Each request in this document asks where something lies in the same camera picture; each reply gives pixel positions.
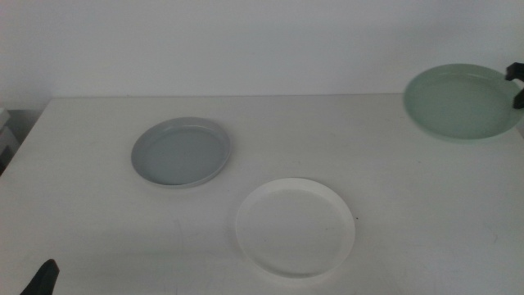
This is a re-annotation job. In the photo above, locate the pale green shallow bowl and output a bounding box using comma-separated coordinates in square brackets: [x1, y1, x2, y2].
[403, 63, 524, 144]

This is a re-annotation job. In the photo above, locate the grey shallow bowl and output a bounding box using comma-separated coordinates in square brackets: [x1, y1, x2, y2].
[130, 116, 233, 189]

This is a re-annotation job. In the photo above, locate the white shallow bowl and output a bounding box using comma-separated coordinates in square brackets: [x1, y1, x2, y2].
[235, 176, 356, 279]

